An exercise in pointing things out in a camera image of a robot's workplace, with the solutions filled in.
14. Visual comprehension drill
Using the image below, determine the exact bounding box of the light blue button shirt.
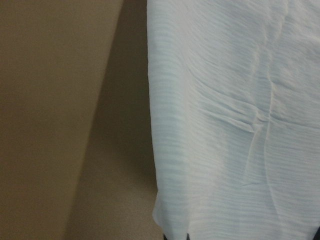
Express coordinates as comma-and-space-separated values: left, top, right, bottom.
147, 0, 320, 240

